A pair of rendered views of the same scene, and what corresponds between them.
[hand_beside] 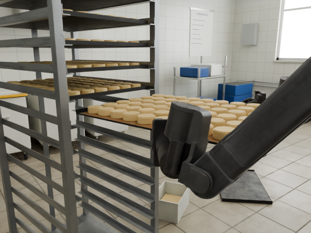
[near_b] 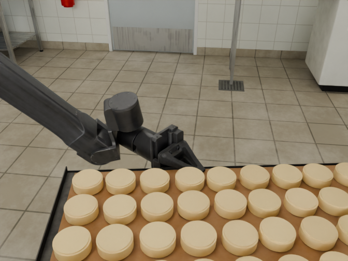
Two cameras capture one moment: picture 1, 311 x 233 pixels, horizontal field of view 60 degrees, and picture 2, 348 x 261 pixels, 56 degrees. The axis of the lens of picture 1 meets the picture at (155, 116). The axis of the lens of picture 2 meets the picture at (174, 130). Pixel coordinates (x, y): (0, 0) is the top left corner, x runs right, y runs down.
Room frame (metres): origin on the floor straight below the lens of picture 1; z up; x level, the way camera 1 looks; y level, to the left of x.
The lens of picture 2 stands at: (0.92, -0.39, 1.40)
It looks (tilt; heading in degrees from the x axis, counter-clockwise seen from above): 33 degrees down; 135
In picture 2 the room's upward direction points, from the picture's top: straight up
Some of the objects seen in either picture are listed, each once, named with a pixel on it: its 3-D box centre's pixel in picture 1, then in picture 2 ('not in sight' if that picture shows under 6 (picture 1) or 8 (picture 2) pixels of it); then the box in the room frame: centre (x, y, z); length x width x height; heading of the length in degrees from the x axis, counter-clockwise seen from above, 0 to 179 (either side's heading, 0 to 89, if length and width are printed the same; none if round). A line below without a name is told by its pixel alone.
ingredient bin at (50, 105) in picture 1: (56, 117); not in sight; (3.34, 1.26, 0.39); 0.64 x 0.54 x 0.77; 37
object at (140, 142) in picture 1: (108, 132); not in sight; (1.37, 0.25, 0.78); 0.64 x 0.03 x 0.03; 49
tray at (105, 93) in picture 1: (71, 85); not in sight; (1.23, 0.38, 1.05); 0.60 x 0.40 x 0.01; 49
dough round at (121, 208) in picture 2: (236, 126); (119, 209); (0.60, -0.19, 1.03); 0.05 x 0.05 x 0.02
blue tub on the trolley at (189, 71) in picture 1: (194, 71); not in sight; (4.62, -0.66, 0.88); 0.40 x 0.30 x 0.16; 41
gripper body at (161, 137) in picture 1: (170, 146); (155, 148); (0.51, -0.03, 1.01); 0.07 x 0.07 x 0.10; 4
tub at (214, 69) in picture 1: (206, 69); not in sight; (4.90, -0.91, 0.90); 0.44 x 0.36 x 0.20; 46
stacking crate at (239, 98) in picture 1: (234, 98); not in sight; (5.30, -1.58, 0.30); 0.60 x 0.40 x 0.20; 128
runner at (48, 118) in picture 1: (30, 111); not in sight; (1.08, 0.51, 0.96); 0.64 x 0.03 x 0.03; 49
